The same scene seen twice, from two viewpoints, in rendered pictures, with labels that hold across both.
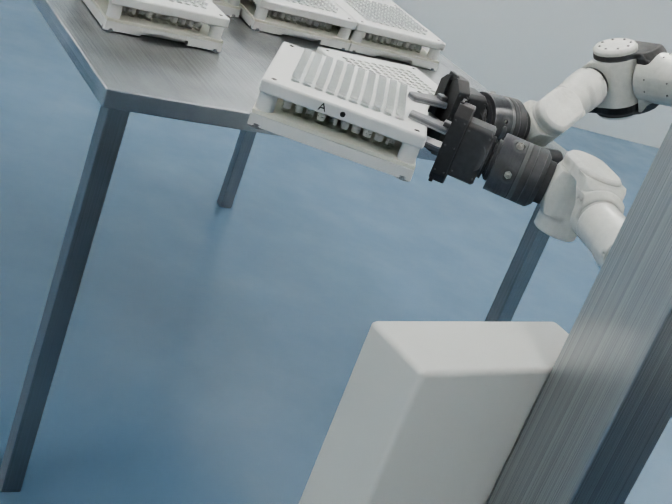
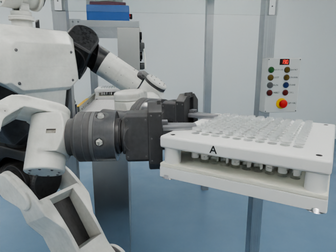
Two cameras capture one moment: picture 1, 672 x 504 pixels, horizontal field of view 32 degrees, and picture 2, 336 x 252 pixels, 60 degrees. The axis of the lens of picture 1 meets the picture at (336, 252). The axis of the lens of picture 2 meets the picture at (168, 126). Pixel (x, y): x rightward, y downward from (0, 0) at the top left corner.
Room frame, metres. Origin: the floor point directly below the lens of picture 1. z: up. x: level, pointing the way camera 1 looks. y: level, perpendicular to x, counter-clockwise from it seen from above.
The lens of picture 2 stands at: (2.22, 0.21, 1.17)
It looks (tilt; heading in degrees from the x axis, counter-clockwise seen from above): 12 degrees down; 213
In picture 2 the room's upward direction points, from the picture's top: straight up
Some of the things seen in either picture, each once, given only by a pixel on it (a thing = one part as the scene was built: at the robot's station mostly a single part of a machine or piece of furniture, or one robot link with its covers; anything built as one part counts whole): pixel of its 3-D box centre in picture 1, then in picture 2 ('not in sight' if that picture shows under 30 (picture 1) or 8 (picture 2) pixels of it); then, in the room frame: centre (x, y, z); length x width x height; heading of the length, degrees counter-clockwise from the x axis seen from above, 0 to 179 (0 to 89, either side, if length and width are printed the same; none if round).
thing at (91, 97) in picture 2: not in sight; (94, 95); (0.77, -1.37, 0.94); 1.32 x 0.02 x 0.03; 41
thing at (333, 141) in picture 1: (338, 121); (253, 160); (1.71, 0.07, 1.00); 0.24 x 0.24 x 0.02; 3
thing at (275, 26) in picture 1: (284, 16); not in sight; (2.72, 0.31, 0.88); 0.24 x 0.24 x 0.02; 32
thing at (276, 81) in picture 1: (349, 92); (254, 134); (1.71, 0.07, 1.04); 0.25 x 0.24 x 0.02; 3
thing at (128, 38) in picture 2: not in sight; (129, 50); (1.04, -0.80, 1.23); 0.22 x 0.11 x 0.20; 41
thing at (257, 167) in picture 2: not in sight; (258, 159); (1.79, 0.10, 1.03); 0.01 x 0.01 x 0.07
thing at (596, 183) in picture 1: (584, 196); (131, 106); (1.61, -0.30, 1.05); 0.13 x 0.07 x 0.09; 20
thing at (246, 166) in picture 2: not in sight; (247, 157); (1.79, 0.08, 1.03); 0.01 x 0.01 x 0.07
